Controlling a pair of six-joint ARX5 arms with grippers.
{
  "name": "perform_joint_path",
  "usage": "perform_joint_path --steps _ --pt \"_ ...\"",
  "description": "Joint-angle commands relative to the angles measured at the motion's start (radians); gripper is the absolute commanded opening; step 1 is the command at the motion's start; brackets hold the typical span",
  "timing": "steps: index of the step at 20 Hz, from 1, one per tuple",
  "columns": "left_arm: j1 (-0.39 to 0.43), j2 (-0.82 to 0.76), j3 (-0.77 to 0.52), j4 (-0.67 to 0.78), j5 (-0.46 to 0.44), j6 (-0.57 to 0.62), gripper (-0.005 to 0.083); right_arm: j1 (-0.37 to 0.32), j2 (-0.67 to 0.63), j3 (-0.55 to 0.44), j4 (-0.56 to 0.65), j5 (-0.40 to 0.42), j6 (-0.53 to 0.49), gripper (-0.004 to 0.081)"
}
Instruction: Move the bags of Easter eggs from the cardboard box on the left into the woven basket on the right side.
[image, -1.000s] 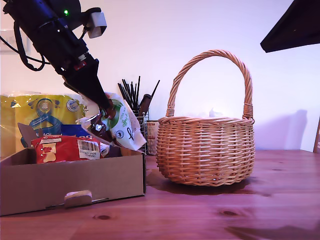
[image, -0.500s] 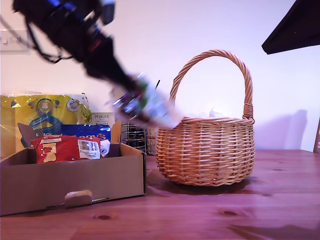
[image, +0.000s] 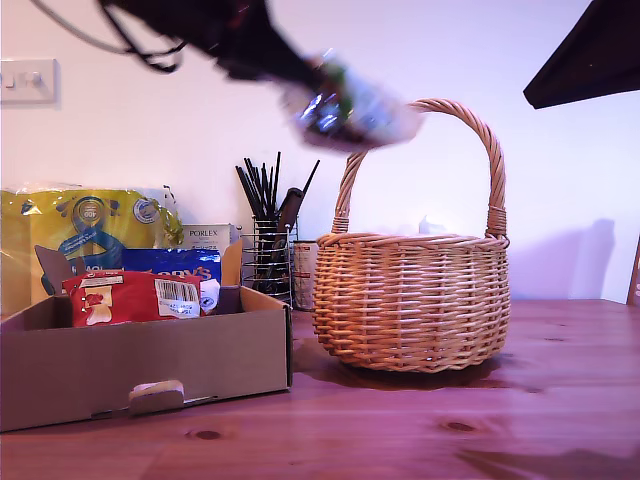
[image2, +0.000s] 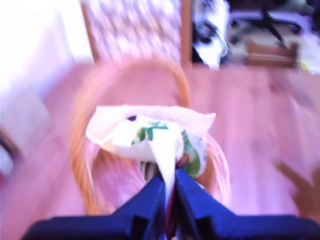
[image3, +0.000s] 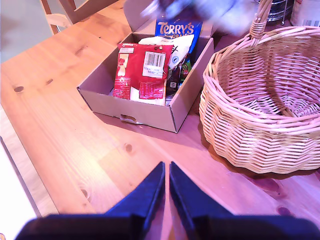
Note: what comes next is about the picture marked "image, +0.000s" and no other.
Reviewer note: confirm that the white Porlex box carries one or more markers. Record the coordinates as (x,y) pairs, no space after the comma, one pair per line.
(210,235)

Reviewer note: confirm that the brown cardboard box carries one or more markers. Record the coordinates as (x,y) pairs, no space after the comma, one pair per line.
(150,360)

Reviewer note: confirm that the white light switch plate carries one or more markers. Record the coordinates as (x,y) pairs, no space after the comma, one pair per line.
(30,92)

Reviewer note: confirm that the red egg bag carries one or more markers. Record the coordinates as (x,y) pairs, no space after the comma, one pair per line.
(125,300)

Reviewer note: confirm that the yellow paper towel pack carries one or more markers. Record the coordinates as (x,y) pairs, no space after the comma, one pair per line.
(100,220)

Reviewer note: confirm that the white labelled tin can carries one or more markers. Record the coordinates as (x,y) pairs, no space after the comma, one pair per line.
(302,275)

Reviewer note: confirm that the brown wooden chair back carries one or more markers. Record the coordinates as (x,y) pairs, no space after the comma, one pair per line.
(635,280)

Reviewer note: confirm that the black chopstick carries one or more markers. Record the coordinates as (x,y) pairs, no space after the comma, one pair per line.
(310,176)
(246,194)
(254,189)
(265,192)
(276,185)

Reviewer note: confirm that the woven wicker basket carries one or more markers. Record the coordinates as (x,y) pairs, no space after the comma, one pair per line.
(410,310)

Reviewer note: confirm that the blue Terry's egg bag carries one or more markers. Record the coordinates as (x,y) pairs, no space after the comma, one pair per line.
(170,262)

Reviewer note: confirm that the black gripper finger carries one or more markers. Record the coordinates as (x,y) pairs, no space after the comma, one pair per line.
(600,55)
(285,60)

